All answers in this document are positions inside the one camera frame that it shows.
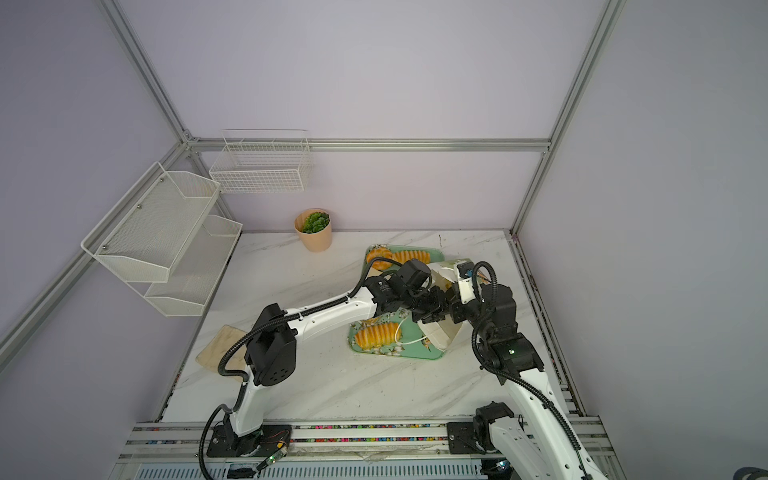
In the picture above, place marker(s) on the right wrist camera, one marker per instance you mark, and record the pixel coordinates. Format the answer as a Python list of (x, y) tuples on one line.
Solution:
[(464, 281)]

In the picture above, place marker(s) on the potted green plant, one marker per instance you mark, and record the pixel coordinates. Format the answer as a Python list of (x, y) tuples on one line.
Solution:
[(314, 229)]

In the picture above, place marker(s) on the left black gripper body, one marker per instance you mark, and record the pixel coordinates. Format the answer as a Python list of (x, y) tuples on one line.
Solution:
[(424, 305)]

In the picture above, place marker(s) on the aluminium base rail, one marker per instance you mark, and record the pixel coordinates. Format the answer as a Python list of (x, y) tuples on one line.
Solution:
[(354, 439)]

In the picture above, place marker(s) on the white wire basket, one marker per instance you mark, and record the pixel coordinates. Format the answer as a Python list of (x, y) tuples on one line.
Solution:
[(263, 161)]

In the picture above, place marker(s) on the ridged yellow fake loaf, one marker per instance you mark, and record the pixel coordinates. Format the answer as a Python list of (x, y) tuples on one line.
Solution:
[(375, 336)]

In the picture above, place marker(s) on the orange fake donut bread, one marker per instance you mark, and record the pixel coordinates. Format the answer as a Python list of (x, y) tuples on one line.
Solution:
[(378, 257)]

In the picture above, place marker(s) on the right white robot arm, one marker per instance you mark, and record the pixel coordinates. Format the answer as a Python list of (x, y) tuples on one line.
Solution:
[(529, 429)]

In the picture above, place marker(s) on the yellow ridged fake croissant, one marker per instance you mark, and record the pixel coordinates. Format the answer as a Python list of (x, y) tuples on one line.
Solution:
[(404, 256)]

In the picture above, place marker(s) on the white paper bag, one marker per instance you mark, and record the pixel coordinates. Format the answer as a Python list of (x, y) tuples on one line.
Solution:
[(442, 333)]

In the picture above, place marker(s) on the green floral tray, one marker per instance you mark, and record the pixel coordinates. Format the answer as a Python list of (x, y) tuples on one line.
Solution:
[(414, 344)]

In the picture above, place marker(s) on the white two-tier mesh shelf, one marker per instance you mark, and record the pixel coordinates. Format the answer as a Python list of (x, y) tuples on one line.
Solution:
[(164, 241)]

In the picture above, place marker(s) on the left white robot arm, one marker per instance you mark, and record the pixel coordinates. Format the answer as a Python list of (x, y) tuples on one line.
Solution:
[(267, 354)]

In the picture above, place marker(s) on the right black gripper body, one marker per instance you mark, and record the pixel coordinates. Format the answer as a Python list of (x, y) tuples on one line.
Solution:
[(470, 311)]

